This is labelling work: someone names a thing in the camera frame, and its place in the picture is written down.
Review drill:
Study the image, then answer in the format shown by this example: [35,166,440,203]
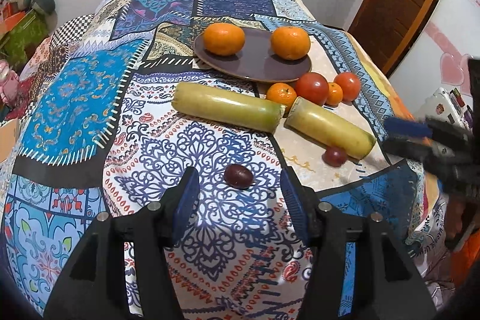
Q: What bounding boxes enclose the green cardboard box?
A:
[1,10,48,71]

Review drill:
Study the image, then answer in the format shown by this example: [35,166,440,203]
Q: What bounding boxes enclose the small mandarin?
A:
[325,82,343,107]
[266,83,297,114]

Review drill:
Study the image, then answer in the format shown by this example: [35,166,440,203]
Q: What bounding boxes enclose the pink plush rabbit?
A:
[0,60,20,109]

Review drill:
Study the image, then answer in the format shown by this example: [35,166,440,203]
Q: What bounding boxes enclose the large orange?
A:
[270,27,311,61]
[202,23,246,56]

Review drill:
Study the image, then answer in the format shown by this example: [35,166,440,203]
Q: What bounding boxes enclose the white wardrobe sliding door hearts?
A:
[389,0,479,113]

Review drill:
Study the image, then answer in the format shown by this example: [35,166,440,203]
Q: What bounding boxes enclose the brown cardboard box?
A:
[0,118,20,163]

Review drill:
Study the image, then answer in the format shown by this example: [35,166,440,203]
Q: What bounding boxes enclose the dark purple plate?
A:
[193,28,312,83]

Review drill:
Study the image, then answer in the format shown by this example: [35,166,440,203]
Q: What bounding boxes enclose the red tomato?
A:
[334,72,361,102]
[295,72,329,106]

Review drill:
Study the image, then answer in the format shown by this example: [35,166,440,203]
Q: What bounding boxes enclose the patchwork blue bedspread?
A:
[1,0,446,319]

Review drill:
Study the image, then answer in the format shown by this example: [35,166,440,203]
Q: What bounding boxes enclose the dark grape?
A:
[224,164,254,189]
[322,146,348,167]

